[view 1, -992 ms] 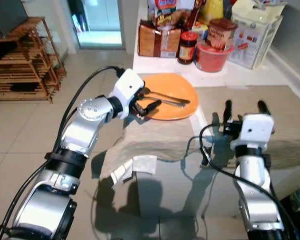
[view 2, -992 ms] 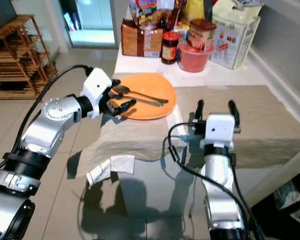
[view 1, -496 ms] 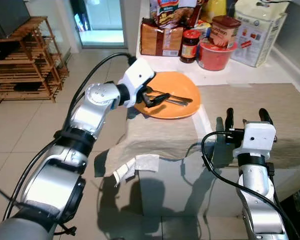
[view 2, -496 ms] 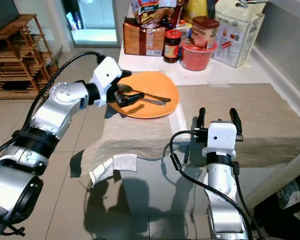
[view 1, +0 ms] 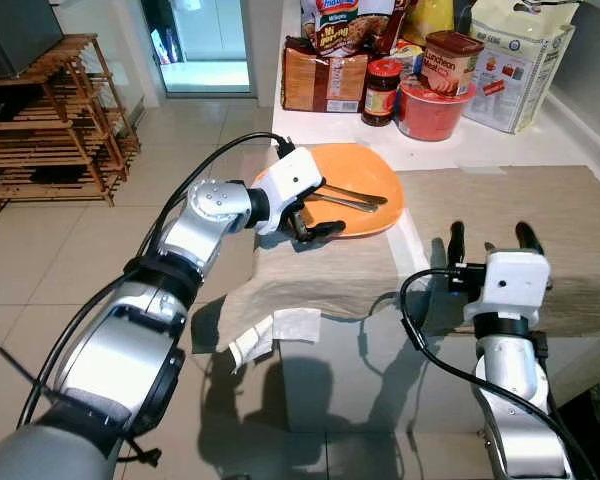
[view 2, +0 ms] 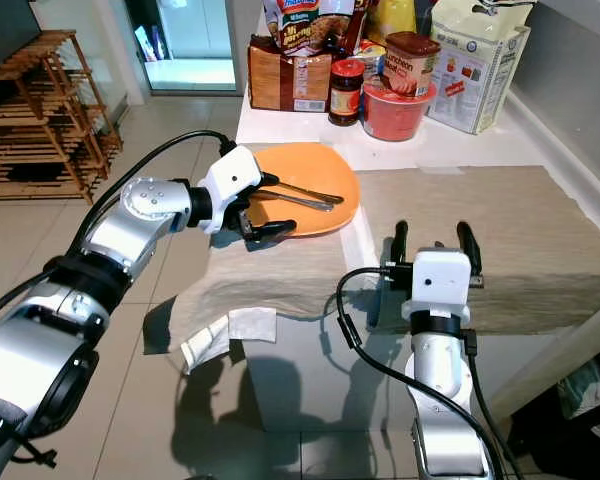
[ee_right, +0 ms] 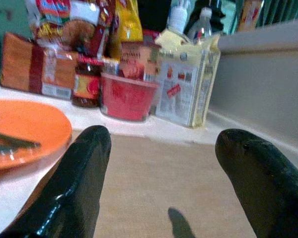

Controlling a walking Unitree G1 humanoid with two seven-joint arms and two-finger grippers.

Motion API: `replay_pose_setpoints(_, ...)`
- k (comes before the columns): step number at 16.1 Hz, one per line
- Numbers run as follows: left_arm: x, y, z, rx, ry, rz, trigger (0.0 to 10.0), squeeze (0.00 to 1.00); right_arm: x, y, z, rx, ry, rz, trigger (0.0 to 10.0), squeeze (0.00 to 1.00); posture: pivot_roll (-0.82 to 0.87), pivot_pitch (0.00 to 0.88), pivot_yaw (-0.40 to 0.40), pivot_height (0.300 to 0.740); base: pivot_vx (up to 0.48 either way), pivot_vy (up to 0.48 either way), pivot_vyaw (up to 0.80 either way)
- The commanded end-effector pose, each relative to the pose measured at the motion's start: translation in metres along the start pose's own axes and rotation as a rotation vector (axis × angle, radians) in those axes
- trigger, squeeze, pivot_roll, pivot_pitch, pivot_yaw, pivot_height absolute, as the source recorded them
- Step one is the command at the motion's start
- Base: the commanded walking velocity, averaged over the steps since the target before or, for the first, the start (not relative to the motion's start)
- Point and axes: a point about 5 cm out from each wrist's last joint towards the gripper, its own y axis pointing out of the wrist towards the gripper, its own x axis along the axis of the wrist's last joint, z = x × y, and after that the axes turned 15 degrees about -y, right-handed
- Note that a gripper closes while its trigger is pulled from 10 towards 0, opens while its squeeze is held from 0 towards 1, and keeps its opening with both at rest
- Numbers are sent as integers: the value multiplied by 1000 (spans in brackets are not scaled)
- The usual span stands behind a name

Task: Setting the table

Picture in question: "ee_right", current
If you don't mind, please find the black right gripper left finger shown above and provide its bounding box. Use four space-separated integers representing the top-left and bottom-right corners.
0 124 112 238

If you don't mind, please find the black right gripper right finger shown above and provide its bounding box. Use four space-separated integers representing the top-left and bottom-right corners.
215 128 298 238

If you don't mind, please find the metal spoon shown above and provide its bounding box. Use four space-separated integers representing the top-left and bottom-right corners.
0 130 42 149

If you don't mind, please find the orange plate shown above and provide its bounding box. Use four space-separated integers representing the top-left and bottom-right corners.
0 98 73 173

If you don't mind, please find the red lid glass jar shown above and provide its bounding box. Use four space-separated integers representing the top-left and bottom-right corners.
71 54 102 109

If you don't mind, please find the red plastic tub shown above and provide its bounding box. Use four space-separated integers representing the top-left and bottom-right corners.
100 72 159 122

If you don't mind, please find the yellow white paper bag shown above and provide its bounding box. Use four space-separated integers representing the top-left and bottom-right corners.
153 28 222 128

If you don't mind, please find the brown orange food packet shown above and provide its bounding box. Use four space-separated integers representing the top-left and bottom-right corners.
0 32 79 101

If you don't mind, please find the colourful snack bag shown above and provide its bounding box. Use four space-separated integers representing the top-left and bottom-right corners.
24 0 115 59

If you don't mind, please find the yellow orange carton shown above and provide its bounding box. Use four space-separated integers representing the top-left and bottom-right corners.
237 0 264 32

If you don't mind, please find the clear water bottle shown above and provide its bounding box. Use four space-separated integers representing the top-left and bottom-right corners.
187 6 214 44

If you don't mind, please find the yellow snack bag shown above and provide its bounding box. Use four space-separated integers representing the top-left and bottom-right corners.
109 0 144 59

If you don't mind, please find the white plastic bottle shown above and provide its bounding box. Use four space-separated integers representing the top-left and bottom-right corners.
166 0 189 34

